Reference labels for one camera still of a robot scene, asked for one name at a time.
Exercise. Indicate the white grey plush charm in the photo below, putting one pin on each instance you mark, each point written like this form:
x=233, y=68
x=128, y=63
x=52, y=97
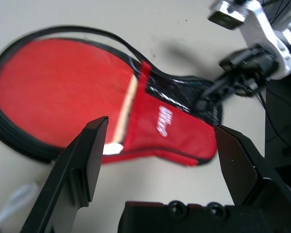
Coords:
x=17, y=196

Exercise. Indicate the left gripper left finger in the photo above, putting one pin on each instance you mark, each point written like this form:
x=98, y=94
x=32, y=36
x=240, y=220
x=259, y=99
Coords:
x=70, y=170

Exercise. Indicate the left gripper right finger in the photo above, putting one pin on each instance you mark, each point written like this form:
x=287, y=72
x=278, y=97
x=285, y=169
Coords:
x=237, y=160

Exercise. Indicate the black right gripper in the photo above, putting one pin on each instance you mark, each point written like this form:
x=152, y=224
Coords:
x=252, y=63

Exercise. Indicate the red black paddle case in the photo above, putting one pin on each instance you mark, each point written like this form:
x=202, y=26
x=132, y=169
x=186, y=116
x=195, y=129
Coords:
x=184, y=136

